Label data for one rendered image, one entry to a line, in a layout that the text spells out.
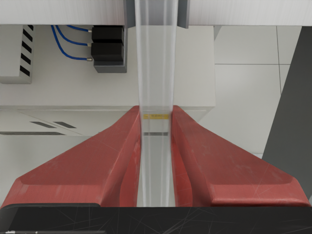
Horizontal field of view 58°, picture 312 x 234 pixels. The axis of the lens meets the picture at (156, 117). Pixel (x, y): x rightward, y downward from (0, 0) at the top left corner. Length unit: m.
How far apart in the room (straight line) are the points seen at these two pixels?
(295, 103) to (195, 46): 0.34
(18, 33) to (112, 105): 0.18
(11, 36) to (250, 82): 0.90
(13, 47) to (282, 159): 0.42
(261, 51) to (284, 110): 1.05
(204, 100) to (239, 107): 0.68
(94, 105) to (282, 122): 0.35
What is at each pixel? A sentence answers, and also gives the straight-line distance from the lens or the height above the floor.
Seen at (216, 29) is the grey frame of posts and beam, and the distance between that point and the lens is 0.66.
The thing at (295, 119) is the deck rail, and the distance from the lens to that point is 0.18.
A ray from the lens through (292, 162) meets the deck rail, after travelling 0.19.
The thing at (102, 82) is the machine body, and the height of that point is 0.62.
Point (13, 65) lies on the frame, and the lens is 0.49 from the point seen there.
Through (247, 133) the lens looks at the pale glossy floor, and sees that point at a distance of 1.14.
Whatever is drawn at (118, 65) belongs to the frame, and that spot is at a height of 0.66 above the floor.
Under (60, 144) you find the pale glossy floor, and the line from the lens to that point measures 1.14.
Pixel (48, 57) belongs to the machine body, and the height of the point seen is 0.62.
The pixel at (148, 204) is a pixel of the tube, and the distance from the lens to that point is 0.16.
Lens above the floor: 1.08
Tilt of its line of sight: 81 degrees down
